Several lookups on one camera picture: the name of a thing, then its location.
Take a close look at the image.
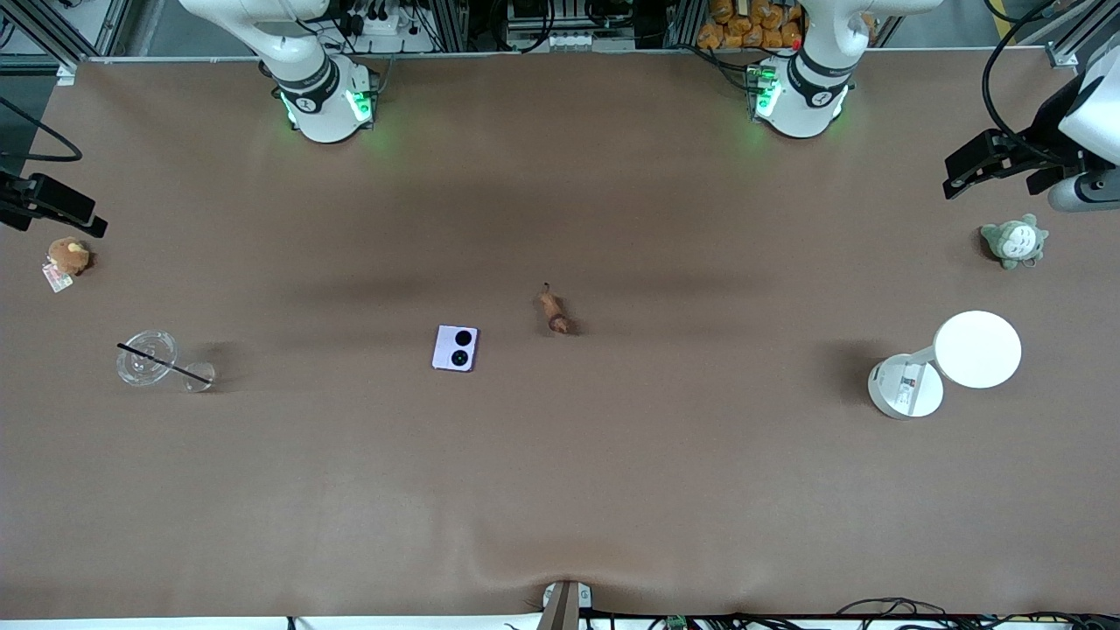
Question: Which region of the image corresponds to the purple flip phone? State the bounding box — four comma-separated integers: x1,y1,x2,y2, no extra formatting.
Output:
432,325,480,374

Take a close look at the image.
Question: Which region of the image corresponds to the brown lion statue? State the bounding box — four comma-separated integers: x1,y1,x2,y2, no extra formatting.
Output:
541,282,574,335

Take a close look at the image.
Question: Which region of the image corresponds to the brown plush toy with tag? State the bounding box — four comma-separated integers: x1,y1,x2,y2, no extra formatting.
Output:
42,236,92,294

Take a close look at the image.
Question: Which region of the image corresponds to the grey totoro plush toy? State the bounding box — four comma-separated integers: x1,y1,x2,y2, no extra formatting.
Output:
980,213,1049,270

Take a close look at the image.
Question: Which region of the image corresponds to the clear plastic cup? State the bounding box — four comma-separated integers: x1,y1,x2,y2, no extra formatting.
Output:
116,330,216,393

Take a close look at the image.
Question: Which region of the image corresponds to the white desk lamp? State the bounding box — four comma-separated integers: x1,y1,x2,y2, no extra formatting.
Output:
868,311,1023,420

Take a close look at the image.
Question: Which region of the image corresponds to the black drinking straw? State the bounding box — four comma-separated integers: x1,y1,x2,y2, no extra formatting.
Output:
117,343,214,384

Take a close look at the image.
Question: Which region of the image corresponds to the bag of orange plush toys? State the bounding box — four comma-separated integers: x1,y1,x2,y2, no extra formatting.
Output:
697,0,808,50

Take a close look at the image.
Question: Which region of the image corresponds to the white power strip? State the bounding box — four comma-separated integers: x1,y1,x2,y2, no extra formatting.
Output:
350,9,427,38

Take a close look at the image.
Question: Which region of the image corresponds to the white terminal block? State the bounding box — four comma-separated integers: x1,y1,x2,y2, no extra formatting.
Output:
542,31,615,51

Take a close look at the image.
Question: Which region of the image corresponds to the brown table cover mat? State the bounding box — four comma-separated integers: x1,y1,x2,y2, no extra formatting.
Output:
0,48,1120,620

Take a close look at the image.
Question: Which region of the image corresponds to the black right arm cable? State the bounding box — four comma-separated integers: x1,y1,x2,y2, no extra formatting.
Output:
0,96,84,164

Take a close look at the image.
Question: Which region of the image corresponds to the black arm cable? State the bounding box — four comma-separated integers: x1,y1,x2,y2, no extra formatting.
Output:
982,0,1086,167
0,96,84,164

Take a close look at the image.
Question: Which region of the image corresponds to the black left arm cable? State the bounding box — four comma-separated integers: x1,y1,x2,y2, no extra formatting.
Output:
982,0,1086,167

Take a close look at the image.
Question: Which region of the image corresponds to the aluminium frame rail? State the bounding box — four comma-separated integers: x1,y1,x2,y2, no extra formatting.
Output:
1046,0,1120,69
0,0,132,69

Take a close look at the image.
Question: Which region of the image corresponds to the bundle of black cables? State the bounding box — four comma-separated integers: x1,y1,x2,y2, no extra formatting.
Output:
735,598,1120,630

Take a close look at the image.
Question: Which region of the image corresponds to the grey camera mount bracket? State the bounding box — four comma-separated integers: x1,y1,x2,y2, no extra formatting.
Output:
538,579,593,630

